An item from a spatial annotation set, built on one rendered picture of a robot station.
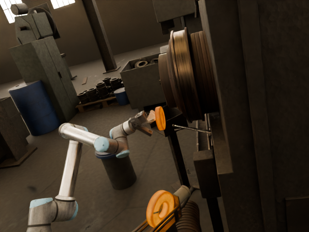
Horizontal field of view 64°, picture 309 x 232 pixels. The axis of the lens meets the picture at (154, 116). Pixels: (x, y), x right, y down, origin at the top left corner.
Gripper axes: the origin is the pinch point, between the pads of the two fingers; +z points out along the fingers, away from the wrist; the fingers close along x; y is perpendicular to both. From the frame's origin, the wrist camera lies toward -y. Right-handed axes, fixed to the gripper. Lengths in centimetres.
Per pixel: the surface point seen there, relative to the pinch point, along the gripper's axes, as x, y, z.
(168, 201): -63, -14, 5
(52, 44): 291, 111, -206
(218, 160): -60, -6, 32
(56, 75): 261, 63, -220
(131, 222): -7, -68, -67
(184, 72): -40, 27, 34
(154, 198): -67, -7, 3
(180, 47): -34, 36, 37
